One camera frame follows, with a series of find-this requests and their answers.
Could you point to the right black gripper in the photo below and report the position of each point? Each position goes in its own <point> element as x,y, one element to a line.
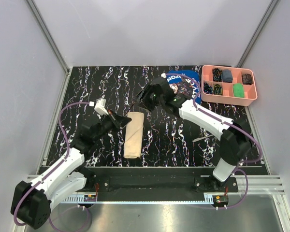
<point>146,91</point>

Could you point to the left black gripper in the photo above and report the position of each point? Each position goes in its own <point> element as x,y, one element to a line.
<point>120,121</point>

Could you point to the beige cloth napkin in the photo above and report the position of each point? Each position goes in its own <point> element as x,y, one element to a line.
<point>134,135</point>

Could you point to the silver knife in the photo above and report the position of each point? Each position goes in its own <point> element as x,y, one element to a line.
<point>202,138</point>

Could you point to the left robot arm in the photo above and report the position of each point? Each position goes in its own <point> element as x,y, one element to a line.
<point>33,201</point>

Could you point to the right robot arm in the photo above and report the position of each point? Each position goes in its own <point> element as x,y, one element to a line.
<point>235,143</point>

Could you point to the black marble table mat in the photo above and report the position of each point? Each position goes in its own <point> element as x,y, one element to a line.
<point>167,140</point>

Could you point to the blue printed folded cloth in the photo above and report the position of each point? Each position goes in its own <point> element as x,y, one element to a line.
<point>187,87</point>

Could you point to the black patterned roll left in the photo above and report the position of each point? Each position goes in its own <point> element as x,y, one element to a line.
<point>207,88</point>

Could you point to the black yellow patterned roll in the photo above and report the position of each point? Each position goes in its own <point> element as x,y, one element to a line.
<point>217,89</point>

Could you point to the black patterned roll top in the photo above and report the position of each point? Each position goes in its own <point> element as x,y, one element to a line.
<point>217,74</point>

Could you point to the pink divided organizer tray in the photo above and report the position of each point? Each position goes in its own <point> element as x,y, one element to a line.
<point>227,94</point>

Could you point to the blue-grey rolled cloth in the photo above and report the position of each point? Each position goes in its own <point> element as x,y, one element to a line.
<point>227,76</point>

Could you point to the green rolled cloth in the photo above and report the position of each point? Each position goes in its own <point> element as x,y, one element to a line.
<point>238,90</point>

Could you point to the dark brown rolled cloth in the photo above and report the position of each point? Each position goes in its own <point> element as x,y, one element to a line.
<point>247,79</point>

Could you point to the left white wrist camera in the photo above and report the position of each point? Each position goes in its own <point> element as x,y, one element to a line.
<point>99,106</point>

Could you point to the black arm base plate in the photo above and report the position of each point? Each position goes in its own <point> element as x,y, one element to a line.
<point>158,184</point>

